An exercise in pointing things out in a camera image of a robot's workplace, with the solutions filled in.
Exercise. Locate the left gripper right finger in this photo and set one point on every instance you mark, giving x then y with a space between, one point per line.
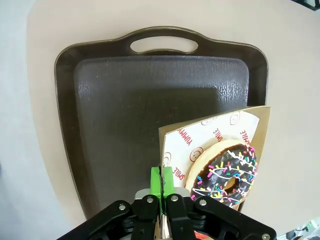
220 222

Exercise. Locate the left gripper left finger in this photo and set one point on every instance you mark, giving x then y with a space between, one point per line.
112 220

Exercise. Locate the dark donut with colourful sprinkles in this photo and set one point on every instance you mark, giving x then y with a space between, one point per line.
220 162

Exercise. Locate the printed white paper liner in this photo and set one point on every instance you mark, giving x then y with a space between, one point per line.
212 130

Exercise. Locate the cardboard food box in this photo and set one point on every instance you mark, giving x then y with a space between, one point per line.
265 120

